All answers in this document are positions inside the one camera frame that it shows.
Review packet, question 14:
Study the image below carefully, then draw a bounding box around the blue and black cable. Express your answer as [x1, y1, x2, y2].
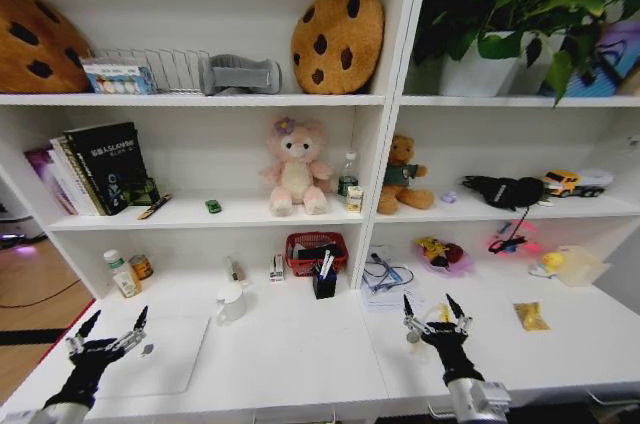
[362, 250, 416, 294]

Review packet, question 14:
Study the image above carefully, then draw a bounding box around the large cookie-shaped plush cushion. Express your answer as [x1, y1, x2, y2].
[0, 0, 94, 95]

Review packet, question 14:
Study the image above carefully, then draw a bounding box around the white laptop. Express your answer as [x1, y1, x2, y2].
[93, 313, 212, 396]

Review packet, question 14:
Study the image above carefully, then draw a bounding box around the translucent plastic bag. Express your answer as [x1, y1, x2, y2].
[554, 244, 613, 288]

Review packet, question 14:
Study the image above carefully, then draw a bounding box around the silver wire rack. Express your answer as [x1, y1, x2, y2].
[93, 47, 212, 95]

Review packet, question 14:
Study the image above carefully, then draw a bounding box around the black pen holder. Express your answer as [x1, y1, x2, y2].
[311, 248, 339, 301]

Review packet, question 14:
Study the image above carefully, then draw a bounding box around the red plastic basket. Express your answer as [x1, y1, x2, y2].
[284, 230, 349, 279]

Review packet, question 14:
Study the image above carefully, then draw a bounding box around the white mug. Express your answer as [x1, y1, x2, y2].
[215, 283, 250, 327]

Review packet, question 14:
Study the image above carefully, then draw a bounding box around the yellow and black utility knife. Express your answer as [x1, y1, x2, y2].
[136, 193, 173, 222]

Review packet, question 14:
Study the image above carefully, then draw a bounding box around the small orange tin can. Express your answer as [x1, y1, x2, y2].
[128, 253, 155, 281]

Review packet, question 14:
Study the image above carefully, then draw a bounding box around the purple book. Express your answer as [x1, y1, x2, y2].
[23, 147, 79, 216]

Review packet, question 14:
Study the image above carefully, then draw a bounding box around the small yellow drink carton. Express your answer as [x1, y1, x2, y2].
[345, 185, 365, 214]

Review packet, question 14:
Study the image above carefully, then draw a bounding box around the white medicine bottle green cap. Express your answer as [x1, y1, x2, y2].
[102, 249, 143, 299]

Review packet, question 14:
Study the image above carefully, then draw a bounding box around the white book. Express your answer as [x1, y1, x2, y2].
[48, 135, 101, 217]

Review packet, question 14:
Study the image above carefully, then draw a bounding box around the round cookie-shaped plush cushion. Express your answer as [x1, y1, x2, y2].
[290, 0, 386, 96]

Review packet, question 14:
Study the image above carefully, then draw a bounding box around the grey fabric eye mask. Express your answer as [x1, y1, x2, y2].
[198, 53, 283, 97]

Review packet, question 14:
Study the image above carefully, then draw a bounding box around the black hardcover book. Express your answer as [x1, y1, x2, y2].
[63, 121, 152, 217]

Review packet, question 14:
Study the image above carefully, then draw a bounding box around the small white box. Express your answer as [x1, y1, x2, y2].
[268, 252, 287, 283]

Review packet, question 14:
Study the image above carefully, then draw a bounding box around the white bookshelf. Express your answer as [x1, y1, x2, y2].
[0, 0, 640, 424]

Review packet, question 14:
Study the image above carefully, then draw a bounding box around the white plant pot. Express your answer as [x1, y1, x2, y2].
[438, 30, 567, 98]

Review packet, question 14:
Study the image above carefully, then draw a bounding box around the pink toy with black cord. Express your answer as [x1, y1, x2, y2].
[486, 220, 545, 256]

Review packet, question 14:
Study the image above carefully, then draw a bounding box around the white paper sheet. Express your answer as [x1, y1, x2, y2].
[359, 242, 427, 314]

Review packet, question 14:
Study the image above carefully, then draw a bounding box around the yellow toy truck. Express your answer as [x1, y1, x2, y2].
[542, 169, 607, 199]

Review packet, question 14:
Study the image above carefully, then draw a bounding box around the yellow snack packet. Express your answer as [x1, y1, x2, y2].
[512, 300, 552, 332]

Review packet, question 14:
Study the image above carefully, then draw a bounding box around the yellow plush toy bouquet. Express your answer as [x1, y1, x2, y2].
[413, 235, 477, 276]

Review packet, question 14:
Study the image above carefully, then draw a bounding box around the yellow rubber duck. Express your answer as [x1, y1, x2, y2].
[528, 250, 567, 279]

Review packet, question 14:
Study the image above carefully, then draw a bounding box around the yellow and clear plastic item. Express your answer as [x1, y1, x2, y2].
[410, 300, 464, 345]

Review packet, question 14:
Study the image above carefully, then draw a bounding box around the green camouflage toy tank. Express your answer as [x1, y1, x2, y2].
[125, 175, 162, 207]

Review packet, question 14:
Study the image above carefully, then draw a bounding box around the pink plush toy with flower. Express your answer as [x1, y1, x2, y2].
[257, 116, 335, 218]

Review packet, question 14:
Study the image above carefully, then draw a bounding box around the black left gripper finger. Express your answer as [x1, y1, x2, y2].
[115, 305, 150, 352]
[66, 310, 103, 353]

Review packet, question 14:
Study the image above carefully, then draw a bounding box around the blue and purple gift bag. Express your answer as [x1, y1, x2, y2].
[563, 20, 640, 98]

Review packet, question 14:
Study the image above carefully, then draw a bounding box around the clear water bottle green label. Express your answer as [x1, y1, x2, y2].
[336, 150, 361, 199]

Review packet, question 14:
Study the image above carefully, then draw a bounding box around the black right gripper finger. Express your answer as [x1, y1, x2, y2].
[402, 293, 427, 340]
[446, 293, 473, 338]

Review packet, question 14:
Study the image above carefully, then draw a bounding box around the blue box of coloured items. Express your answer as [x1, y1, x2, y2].
[79, 55, 157, 96]

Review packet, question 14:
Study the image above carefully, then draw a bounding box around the brown teddy bear green shirt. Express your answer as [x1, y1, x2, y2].
[376, 134, 436, 216]

